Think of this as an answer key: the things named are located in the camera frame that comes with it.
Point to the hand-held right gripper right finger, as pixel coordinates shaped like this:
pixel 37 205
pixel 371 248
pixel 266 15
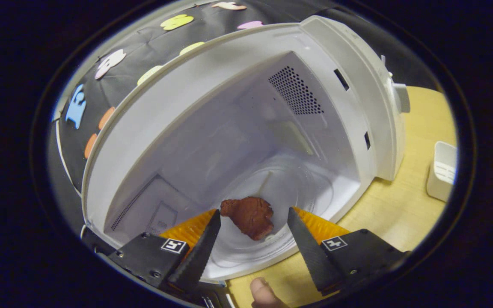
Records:
pixel 310 252

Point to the white ribbed tray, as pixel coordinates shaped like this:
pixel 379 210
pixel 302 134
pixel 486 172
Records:
pixel 441 171

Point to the brown roasted chicken piece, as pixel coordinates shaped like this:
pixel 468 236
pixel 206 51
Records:
pixel 250 216

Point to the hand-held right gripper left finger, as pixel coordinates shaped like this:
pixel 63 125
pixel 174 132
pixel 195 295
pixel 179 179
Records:
pixel 199 252

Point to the white microwave oven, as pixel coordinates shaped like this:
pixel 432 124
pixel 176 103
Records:
pixel 212 111

